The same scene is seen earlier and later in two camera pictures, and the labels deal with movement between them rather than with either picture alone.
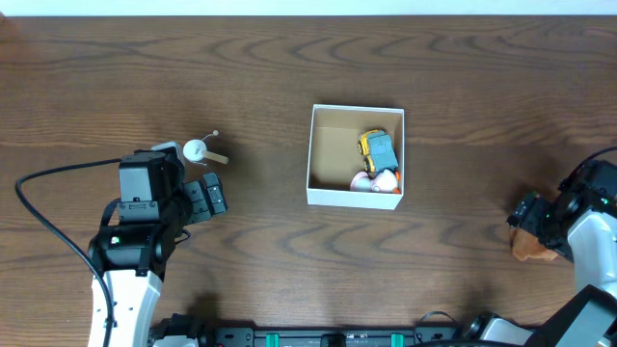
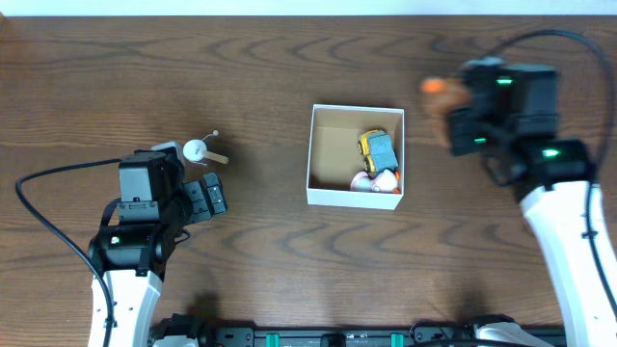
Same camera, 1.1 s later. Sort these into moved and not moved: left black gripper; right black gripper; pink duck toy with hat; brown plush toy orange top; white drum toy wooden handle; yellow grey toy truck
Moved: right black gripper; brown plush toy orange top
Not moved: yellow grey toy truck; pink duck toy with hat; left black gripper; white drum toy wooden handle
